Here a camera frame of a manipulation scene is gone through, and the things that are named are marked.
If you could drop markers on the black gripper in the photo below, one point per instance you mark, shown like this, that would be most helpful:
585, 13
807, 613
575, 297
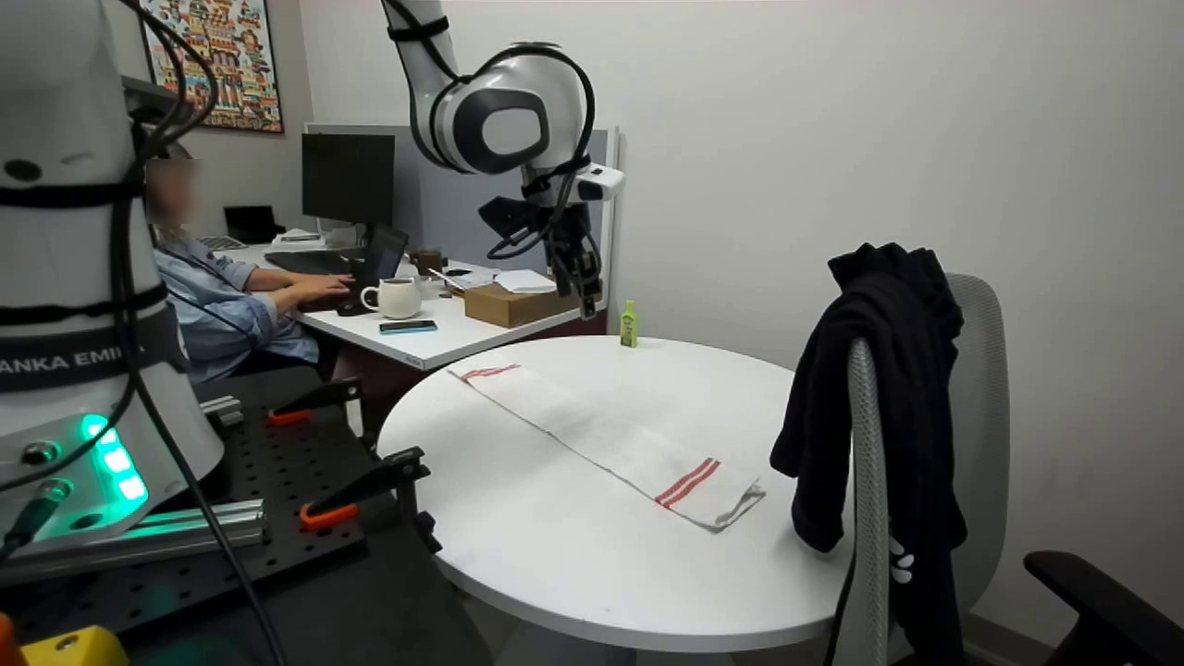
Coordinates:
559, 232

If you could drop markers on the white towel with red stripes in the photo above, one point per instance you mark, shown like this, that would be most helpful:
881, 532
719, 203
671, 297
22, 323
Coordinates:
686, 479

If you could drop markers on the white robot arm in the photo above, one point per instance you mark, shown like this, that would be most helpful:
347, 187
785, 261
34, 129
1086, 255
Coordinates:
98, 420

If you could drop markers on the cardboard box on desk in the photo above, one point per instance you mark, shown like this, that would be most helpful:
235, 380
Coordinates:
516, 297

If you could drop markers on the green small bottle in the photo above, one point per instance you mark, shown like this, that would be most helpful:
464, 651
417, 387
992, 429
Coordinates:
628, 323

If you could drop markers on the grey partition screen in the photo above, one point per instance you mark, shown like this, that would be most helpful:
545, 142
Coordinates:
437, 207

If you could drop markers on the white side desk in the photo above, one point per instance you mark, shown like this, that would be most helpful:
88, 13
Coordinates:
462, 323

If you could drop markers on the white coffee cup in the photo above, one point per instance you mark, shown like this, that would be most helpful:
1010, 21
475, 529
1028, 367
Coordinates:
394, 299

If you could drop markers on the black laptop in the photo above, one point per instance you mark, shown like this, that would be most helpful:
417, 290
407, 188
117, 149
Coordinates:
378, 255

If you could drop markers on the dark smartphone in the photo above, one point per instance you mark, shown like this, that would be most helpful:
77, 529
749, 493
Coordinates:
405, 325

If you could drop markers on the black computer monitor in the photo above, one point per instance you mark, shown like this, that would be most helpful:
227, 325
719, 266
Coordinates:
349, 180

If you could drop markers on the orange black clamp left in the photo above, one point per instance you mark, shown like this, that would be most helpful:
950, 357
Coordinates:
341, 504

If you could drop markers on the orange black clamp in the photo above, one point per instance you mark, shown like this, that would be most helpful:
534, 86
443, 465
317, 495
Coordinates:
341, 504
335, 394

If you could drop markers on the orange black clamp right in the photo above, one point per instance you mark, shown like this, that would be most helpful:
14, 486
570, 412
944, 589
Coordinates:
335, 394

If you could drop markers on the seated person at desk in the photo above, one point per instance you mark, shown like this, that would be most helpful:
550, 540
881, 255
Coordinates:
235, 317

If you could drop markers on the black perforated mounting board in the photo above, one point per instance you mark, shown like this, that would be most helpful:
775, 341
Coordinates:
172, 558

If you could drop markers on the grey office chair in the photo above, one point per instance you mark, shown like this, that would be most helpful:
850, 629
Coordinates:
931, 439

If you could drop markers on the yellow box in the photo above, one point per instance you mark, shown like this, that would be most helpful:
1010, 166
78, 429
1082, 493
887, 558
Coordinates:
88, 646

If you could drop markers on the black chair armrest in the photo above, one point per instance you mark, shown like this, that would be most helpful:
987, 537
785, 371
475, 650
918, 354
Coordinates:
1116, 627

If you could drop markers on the colourful wall picture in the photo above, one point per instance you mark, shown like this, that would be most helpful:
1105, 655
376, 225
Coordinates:
224, 59

